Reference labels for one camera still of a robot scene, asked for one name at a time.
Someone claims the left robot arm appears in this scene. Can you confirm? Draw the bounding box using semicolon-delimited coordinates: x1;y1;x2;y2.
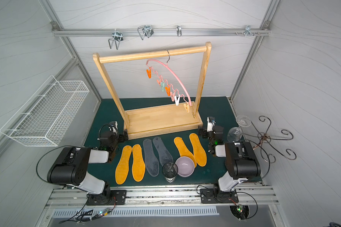
47;125;128;195

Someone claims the small metal hook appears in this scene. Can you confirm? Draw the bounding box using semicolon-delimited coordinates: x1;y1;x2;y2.
176;25;182;37

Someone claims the white wire basket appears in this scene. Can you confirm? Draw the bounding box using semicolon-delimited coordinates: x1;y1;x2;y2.
0;75;89;147

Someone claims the metal corner hook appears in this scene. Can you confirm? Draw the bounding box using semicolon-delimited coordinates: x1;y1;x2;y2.
235;26;260;37

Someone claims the metal loop hook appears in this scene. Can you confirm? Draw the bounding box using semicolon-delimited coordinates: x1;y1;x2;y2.
137;25;154;40

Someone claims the purple bowl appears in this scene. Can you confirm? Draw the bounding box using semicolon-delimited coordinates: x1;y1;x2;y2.
175;157;195;178

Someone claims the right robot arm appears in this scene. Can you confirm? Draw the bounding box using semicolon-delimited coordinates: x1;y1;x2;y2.
198;125;261;194

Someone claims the yellow insole rearmost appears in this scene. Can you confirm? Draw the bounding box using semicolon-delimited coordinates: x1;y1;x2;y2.
115;145;132;185

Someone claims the dark navy insole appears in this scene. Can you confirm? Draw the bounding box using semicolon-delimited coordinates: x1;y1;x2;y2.
143;139;159;177
153;137;174;166

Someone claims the metal double hook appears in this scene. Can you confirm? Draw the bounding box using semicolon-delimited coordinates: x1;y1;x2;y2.
108;29;124;50

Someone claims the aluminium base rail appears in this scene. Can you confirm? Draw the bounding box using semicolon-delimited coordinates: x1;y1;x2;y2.
45;183;279;208

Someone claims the aluminium top rail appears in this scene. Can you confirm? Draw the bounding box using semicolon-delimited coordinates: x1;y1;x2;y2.
52;23;271;37

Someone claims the yellow insole front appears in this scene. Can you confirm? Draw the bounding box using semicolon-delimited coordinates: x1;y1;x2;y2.
189;133;207;167

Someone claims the wooden clothes rack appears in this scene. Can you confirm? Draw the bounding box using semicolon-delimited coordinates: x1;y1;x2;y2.
92;42;212;140

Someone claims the hanging wine glass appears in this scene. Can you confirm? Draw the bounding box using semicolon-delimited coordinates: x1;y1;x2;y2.
236;115;252;127

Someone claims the yellow insole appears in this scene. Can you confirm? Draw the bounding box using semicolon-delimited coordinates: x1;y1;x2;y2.
173;137;197;167
189;133;207;167
132;144;145;182

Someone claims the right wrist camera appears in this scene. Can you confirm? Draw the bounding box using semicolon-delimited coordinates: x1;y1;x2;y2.
207;116;216;132

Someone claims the white vented strip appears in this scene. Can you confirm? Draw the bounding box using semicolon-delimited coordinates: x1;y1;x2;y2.
52;206;219;218

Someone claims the yellow insole back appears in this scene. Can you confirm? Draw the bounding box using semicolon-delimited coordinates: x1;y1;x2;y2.
132;144;145;182

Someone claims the metal glass holder stand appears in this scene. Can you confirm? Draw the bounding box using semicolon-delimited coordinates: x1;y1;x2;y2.
242;115;297;163

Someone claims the pink clip hanger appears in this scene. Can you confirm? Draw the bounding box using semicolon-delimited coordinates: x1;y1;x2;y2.
145;50;193;114

